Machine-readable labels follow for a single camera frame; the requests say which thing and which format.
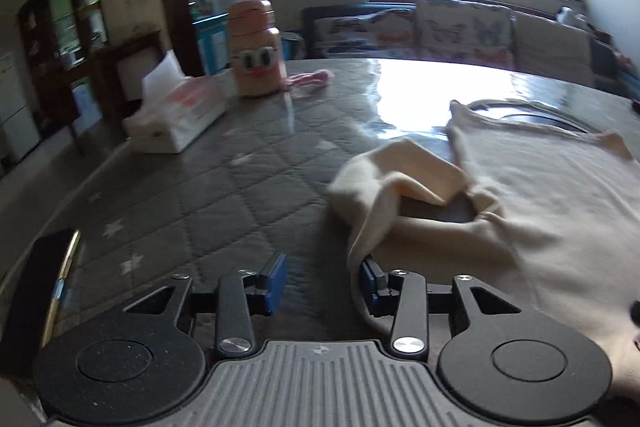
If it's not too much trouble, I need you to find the cream beige garment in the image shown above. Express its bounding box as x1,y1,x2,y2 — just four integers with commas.
328,103,639,399

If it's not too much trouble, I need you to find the grey quilted star table mat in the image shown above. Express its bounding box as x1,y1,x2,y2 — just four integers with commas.
52,60,639,339

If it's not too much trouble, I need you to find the white tissue pack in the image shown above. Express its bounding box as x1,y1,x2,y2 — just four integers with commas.
122,50,228,155

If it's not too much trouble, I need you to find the black smartphone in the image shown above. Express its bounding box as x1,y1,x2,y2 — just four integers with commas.
1,229,81,379

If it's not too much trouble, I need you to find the round glass turntable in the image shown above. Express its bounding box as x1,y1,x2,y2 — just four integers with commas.
468,100,600,134

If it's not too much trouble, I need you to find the pink cartoon water bottle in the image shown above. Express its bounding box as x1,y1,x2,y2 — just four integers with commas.
227,0,288,98

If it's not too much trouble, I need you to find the left butterfly cushion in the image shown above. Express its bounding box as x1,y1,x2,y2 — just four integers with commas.
311,9,418,60

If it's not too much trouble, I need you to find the butterfly cushion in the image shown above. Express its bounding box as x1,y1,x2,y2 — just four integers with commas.
416,0,515,70
311,9,418,60

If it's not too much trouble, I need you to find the blue cabinet in doorway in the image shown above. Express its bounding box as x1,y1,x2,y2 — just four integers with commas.
193,13,230,75

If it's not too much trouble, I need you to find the dark wooden side table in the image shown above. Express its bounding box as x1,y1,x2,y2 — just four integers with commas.
64,29,165,138

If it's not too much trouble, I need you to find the right butterfly cushion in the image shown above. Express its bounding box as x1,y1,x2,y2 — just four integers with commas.
416,0,515,70

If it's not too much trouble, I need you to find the plain beige cushion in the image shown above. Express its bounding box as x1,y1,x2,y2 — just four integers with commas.
513,11,594,88

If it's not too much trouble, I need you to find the white refrigerator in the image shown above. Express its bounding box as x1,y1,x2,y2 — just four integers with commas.
0,53,40,162

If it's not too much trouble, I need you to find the blue sofa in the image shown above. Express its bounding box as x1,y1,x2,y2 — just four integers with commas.
302,3,639,98

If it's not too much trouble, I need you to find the dark wooden display cabinet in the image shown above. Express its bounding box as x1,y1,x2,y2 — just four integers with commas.
17,0,122,140

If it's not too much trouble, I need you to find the white plush toy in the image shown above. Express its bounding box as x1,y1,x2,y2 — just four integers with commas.
556,5,589,31

